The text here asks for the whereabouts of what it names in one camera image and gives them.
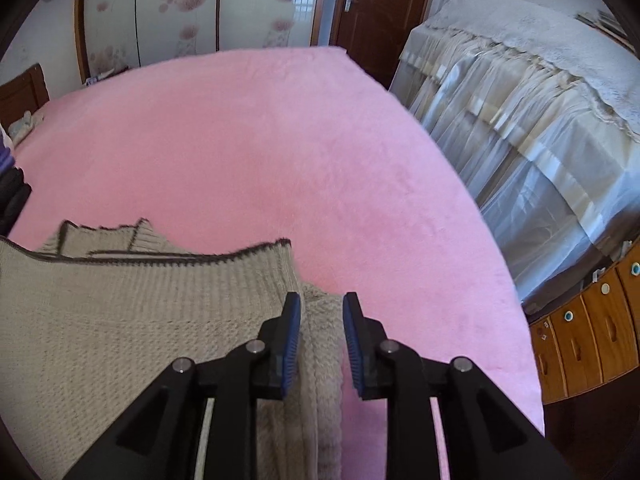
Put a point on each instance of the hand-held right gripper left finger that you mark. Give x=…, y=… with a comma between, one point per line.
x=291, y=345

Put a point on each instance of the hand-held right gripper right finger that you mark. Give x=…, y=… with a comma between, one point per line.
x=352, y=345

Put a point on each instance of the beige knit sweater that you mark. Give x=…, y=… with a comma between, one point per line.
x=125, y=320

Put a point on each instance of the black folded clothes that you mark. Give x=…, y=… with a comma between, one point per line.
x=12, y=200

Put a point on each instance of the pink bed blanket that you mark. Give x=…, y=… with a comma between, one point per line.
x=260, y=160

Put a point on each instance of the wooden drawer cabinet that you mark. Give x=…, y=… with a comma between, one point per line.
x=585, y=335

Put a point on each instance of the furniture under white lace cover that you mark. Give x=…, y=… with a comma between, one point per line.
x=525, y=125

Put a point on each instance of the brown wooden door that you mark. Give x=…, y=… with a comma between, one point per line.
x=385, y=10

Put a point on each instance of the pale pillow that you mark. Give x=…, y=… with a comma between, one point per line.
x=24, y=127

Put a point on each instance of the floral sliding door wardrobe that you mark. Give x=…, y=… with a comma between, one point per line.
x=200, y=5

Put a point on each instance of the wooden bed headboard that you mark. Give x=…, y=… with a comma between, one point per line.
x=25, y=92

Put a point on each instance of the stack of books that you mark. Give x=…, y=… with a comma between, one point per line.
x=607, y=25

